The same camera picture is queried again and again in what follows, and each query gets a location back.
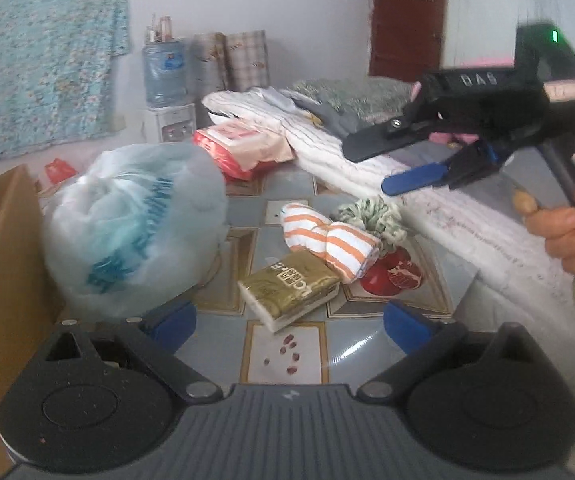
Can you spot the floral fabric roll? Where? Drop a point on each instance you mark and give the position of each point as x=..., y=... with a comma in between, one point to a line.
x=207, y=65

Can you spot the green floral pillow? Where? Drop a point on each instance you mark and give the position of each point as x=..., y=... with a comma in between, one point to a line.
x=347, y=92

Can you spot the blue water jug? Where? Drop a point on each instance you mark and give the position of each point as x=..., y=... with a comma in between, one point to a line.
x=165, y=72

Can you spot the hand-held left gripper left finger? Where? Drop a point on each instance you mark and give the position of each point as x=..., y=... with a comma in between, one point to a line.
x=172, y=319

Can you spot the red plastic bag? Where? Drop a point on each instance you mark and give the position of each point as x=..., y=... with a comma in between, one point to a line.
x=59, y=170

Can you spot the dark red door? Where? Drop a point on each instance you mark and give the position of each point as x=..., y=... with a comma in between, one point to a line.
x=407, y=30

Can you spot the large translucent plastic bag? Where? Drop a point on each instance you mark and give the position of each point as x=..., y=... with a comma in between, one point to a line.
x=132, y=220

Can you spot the white crumpled plastic bag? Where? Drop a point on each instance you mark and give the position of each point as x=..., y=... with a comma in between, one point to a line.
x=270, y=96

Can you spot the gold tissue pack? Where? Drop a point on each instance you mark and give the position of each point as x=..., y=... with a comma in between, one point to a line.
x=287, y=285

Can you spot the white water dispenser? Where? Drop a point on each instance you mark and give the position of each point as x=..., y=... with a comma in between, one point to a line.
x=172, y=125

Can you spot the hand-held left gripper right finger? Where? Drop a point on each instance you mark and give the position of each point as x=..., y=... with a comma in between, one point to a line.
x=407, y=322

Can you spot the bottles on water jug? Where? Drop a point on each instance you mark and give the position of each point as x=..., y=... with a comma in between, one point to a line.
x=161, y=29

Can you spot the grey blanket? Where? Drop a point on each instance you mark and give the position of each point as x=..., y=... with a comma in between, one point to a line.
x=332, y=117

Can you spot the plaid fabric roll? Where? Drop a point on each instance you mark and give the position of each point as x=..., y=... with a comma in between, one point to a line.
x=247, y=60

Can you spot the orange striped towel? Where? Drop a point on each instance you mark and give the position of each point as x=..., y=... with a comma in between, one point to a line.
x=337, y=245

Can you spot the red and pink packet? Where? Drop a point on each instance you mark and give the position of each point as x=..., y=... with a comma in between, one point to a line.
x=237, y=147

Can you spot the person's right hand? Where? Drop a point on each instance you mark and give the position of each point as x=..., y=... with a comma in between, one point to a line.
x=562, y=222

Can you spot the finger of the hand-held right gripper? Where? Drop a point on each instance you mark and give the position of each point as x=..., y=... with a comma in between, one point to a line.
x=382, y=137
x=412, y=180

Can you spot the brown cardboard box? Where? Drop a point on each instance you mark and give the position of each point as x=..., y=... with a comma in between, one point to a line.
x=12, y=280

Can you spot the teal floral hanging cloth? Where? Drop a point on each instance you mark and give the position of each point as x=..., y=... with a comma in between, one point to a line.
x=42, y=60

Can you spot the green white scrunchie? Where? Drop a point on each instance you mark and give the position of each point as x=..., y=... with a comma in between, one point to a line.
x=382, y=220

